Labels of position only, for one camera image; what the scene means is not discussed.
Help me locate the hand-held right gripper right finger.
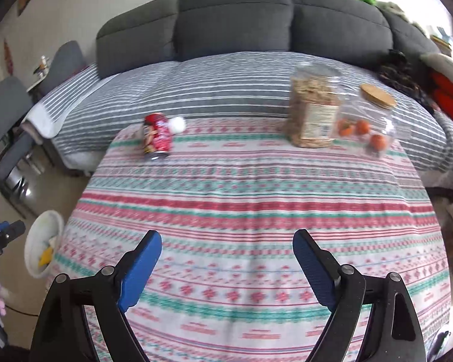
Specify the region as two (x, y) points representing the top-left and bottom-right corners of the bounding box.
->
(292, 229), (427, 362)

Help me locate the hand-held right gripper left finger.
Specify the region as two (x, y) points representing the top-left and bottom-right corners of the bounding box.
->
(29, 229), (163, 362)

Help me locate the white trash bin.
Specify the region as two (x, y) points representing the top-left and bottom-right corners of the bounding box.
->
(24, 210), (64, 278)

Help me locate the patterned tablecloth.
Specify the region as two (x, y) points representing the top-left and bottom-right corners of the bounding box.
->
(51, 117), (451, 362)

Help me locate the grey chair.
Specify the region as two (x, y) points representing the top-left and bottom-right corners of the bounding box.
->
(0, 76), (34, 204)
(34, 41), (85, 97)

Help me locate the red drink can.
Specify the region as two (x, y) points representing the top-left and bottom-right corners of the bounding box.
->
(143, 112), (173, 160)

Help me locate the black and white object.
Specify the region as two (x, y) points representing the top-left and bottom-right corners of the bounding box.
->
(426, 330), (451, 362)

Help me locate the clear jar of biscuit sticks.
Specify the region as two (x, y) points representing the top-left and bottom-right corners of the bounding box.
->
(285, 61), (342, 149)

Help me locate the glass jar with cork lid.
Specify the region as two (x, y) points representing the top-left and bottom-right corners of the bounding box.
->
(336, 84), (397, 159)

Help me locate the grey striped blanket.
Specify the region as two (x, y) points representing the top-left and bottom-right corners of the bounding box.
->
(21, 51), (453, 176)

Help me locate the dark patterned cloth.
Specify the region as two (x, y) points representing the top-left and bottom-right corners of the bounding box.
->
(377, 51), (439, 112)

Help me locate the orange cushion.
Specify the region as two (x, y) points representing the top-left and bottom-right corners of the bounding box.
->
(428, 70), (453, 131)

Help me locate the white pillow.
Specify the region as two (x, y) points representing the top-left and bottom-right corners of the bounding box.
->
(419, 53), (453, 91)

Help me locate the dark grey sofa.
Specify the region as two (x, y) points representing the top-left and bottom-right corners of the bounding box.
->
(96, 0), (442, 78)

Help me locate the grey plush toy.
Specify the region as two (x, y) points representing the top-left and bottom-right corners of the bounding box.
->
(375, 2), (406, 19)

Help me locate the black floor cable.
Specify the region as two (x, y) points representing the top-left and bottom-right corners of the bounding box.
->
(4, 302), (42, 317)

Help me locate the red wall ornament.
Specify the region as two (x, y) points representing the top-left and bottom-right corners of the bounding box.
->
(4, 40), (14, 74)

